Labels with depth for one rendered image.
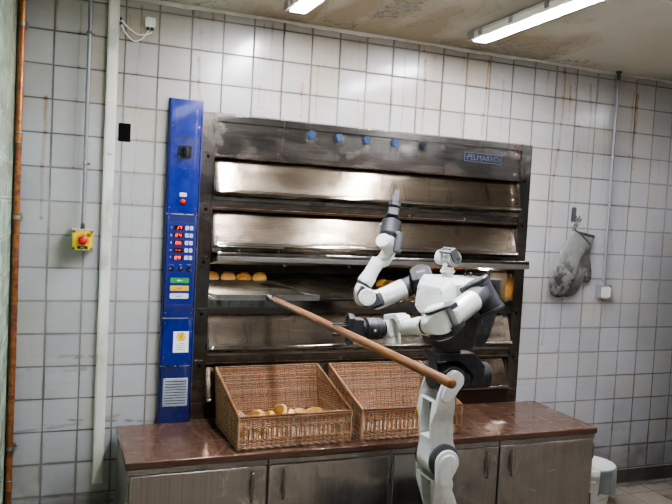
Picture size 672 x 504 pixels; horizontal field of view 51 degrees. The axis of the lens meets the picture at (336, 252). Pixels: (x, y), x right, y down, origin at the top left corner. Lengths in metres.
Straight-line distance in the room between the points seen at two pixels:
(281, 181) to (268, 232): 0.27
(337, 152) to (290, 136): 0.27
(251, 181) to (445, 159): 1.13
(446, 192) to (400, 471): 1.54
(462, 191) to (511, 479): 1.56
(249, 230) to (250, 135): 0.48
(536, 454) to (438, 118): 1.86
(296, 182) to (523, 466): 1.86
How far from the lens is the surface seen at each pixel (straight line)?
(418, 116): 3.96
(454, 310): 2.66
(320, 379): 3.71
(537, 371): 4.49
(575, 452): 4.07
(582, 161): 4.57
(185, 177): 3.49
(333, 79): 3.78
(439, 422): 3.10
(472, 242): 4.11
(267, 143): 3.64
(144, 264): 3.51
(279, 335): 3.69
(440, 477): 3.12
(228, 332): 3.62
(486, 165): 4.18
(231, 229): 3.57
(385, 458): 3.46
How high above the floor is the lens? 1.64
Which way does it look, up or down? 3 degrees down
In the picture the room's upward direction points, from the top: 3 degrees clockwise
